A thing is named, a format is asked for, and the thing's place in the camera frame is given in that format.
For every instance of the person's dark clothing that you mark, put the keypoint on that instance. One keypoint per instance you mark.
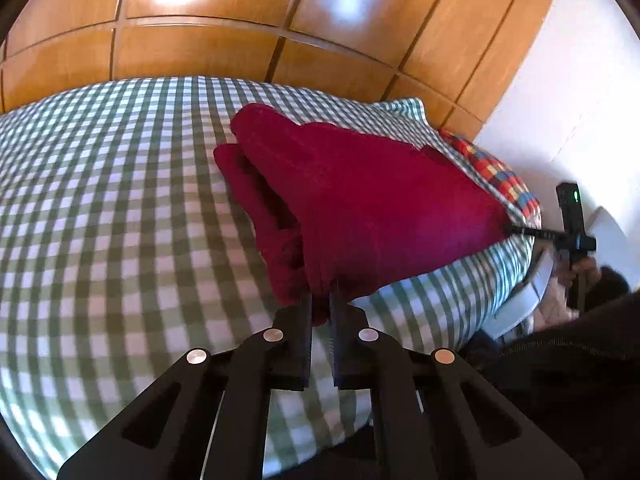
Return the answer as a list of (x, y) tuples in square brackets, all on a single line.
[(565, 390)]

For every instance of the multicolour checked pillow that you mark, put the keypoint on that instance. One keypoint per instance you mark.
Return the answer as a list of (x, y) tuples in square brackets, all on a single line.
[(495, 172)]

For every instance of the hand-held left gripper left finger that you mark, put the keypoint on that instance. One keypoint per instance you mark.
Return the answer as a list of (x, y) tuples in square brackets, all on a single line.
[(299, 345)]

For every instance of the white bed frame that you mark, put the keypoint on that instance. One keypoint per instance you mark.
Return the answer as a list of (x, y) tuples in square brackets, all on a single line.
[(525, 295)]

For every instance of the person's right hand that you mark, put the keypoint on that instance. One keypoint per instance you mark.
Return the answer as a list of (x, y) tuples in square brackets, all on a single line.
[(590, 270)]

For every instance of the wooden wardrobe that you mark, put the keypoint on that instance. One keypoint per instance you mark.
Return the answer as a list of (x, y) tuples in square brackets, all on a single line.
[(280, 25)]

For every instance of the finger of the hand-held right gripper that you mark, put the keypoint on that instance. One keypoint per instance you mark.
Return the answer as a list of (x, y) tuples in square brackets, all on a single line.
[(537, 232)]

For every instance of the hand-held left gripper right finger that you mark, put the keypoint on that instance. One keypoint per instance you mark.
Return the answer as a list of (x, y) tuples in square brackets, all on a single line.
[(342, 345)]

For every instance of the green checked bed sheet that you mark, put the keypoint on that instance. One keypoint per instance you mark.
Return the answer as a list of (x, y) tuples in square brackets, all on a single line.
[(115, 200)]

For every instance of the dark red pants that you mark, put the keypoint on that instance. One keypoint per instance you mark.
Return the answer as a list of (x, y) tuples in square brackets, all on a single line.
[(350, 195)]

